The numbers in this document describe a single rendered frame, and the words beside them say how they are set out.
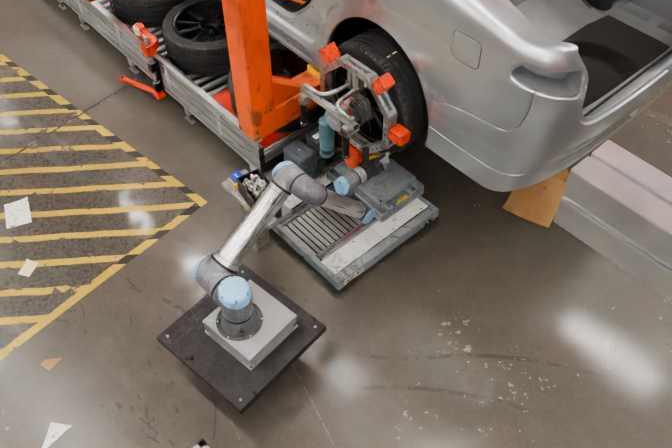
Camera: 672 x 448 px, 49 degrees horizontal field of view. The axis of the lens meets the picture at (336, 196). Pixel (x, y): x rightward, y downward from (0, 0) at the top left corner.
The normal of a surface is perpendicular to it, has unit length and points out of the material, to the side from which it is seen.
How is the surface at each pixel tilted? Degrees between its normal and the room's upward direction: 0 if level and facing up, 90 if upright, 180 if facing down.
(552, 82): 14
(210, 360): 0
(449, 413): 0
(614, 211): 90
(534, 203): 1
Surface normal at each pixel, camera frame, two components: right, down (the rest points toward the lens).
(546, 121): 0.03, 0.73
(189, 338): 0.00, -0.67
